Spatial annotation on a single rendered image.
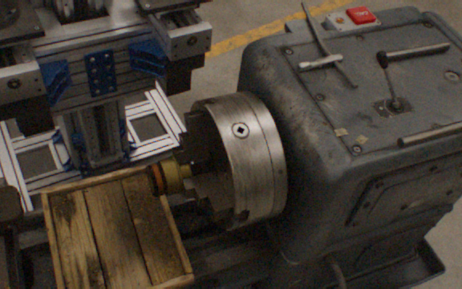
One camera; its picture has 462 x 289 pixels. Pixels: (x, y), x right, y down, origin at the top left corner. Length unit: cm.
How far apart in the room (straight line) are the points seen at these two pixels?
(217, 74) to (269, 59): 182
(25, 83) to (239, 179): 64
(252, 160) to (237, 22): 247
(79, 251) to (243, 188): 46
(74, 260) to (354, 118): 73
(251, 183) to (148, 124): 143
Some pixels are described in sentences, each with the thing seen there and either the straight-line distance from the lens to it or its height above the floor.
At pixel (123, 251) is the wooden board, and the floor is 88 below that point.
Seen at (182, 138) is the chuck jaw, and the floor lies 116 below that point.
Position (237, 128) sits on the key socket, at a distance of 99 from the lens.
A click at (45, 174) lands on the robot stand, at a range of 220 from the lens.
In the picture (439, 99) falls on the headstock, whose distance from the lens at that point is 118.
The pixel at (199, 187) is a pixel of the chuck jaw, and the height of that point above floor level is 110.
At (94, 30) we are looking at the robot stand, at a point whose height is 107.
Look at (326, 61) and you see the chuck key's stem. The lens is 112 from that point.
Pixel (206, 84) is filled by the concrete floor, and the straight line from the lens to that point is 286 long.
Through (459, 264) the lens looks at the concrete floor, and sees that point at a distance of 255.
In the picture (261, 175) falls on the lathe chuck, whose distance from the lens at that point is 98.
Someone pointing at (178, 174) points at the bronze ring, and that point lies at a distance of 104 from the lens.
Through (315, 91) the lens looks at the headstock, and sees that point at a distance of 107.
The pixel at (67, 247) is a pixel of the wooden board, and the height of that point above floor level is 88.
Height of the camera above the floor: 196
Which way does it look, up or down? 50 degrees down
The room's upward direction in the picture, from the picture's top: 10 degrees clockwise
